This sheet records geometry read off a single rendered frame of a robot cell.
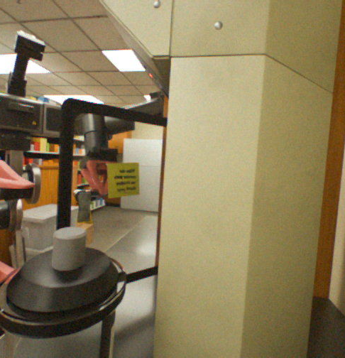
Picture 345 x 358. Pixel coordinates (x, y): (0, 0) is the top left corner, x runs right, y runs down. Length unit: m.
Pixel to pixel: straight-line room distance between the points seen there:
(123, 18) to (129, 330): 0.54
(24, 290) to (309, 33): 0.44
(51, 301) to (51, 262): 0.05
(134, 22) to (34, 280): 0.30
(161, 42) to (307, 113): 0.23
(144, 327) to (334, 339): 0.39
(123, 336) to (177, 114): 0.43
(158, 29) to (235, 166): 0.19
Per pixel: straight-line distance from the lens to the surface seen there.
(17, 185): 0.24
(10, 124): 1.16
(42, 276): 0.22
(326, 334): 0.65
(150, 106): 0.84
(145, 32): 0.33
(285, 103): 0.33
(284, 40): 0.34
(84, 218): 0.46
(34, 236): 2.59
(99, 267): 0.22
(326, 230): 0.73
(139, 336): 0.53
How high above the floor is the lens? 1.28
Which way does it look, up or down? 3 degrees down
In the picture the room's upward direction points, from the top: 4 degrees clockwise
